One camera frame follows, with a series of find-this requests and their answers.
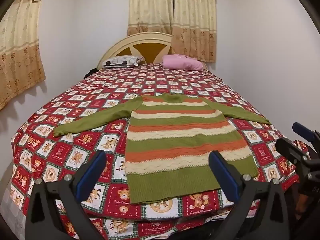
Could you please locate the wide beige floral curtain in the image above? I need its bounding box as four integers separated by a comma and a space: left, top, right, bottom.
0, 0, 47, 110

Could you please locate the white grey patterned pillow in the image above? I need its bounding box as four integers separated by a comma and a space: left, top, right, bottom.
101, 55, 145, 69

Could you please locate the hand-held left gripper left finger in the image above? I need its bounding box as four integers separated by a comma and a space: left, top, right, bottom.
25, 150, 108, 240

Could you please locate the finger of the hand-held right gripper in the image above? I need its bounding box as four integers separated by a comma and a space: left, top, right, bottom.
275, 137, 312, 173
292, 122, 320, 155

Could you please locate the narrow beige floral curtain panel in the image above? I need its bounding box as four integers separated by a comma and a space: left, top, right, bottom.
127, 0, 175, 37

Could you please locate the cream arched bed headboard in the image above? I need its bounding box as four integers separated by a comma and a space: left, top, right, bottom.
96, 32, 208, 70

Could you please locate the long beige floral curtain panel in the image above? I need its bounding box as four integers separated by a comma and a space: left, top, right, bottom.
171, 0, 217, 63

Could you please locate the pink pillow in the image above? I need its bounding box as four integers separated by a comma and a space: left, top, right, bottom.
161, 54, 203, 72

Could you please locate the dark object beside bed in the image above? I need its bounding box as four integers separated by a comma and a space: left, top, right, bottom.
84, 67, 98, 79

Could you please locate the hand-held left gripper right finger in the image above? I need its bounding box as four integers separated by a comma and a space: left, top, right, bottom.
209, 151, 297, 240

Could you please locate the green orange striped knit sweater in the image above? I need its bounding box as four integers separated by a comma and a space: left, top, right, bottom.
53, 93, 272, 204

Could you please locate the red teddy bear print bedspread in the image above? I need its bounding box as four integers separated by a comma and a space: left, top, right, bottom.
10, 64, 310, 240

